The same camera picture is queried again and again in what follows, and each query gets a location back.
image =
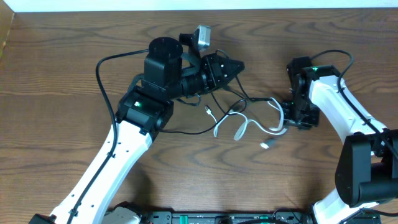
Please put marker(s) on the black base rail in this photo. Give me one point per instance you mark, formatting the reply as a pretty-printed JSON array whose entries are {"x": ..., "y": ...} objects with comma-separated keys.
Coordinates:
[{"x": 126, "y": 212}]

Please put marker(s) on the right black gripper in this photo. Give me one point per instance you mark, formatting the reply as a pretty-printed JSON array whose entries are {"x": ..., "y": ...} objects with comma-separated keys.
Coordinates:
[{"x": 311, "y": 121}]

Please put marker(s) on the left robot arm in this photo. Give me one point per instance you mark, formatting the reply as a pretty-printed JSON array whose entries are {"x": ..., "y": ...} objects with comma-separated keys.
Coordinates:
[{"x": 172, "y": 69}]

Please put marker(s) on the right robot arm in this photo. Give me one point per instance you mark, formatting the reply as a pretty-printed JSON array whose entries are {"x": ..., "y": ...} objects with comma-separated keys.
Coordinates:
[{"x": 366, "y": 174}]

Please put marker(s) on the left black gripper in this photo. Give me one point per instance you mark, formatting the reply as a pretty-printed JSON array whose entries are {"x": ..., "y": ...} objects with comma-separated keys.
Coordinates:
[{"x": 216, "y": 64}]

